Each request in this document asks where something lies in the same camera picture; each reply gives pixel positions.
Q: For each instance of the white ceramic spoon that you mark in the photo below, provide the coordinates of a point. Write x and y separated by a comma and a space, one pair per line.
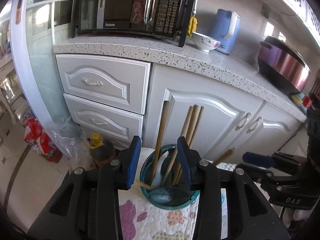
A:
160, 172

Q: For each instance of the red plastic bag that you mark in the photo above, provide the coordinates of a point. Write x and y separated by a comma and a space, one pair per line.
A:
40, 142

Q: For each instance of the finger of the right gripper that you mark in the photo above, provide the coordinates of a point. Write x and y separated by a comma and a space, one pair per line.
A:
255, 173
264, 161

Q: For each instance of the reddish brown chopstick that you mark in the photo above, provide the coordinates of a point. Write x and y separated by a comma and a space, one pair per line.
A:
164, 116

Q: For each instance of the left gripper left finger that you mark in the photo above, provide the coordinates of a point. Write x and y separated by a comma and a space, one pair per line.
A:
86, 205

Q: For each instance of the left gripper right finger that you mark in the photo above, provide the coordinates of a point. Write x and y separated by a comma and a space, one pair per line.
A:
250, 216

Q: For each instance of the silver cabinet door handle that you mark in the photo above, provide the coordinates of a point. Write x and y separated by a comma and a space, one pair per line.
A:
255, 126

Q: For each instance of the floral ceramic bowl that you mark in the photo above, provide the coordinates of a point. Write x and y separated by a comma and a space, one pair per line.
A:
203, 42

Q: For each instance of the short light chopstick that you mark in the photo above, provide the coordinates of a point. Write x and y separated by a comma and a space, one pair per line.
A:
144, 185

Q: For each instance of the purple rice cooker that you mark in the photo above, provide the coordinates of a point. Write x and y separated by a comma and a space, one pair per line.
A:
282, 66

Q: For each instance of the upper white drawer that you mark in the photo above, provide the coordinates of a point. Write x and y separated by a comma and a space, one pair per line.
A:
112, 81

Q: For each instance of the white glass sliding door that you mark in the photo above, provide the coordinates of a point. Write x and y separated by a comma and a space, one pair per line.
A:
35, 27

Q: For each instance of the black microwave oven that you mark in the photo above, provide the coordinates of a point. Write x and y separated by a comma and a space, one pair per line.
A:
156, 18

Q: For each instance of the floral white utensil cup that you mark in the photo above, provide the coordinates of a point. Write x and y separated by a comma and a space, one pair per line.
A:
170, 196

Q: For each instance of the speckled stone countertop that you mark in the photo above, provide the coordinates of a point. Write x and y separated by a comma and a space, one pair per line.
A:
230, 70

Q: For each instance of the lower white drawer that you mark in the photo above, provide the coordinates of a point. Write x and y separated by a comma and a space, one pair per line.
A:
116, 125

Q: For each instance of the white cabinet door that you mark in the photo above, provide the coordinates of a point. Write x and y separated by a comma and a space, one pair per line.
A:
274, 130
226, 110

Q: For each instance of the patterned quilted table cloth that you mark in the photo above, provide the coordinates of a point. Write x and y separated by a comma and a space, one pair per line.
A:
142, 220

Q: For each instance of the blue electric kettle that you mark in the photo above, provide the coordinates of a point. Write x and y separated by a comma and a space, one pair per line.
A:
225, 29

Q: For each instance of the tan wooden chopstick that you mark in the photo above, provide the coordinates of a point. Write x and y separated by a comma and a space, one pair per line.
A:
196, 125

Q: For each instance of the yellow capped oil bottle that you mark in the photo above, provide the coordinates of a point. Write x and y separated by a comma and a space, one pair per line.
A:
101, 150

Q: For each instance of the clear plastic bag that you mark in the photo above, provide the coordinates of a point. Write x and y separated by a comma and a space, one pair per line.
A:
71, 140

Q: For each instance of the brown wooden chopstick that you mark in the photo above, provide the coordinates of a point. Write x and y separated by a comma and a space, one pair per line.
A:
187, 135

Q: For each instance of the white drawer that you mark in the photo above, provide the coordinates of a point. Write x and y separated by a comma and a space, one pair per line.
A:
116, 125
112, 81

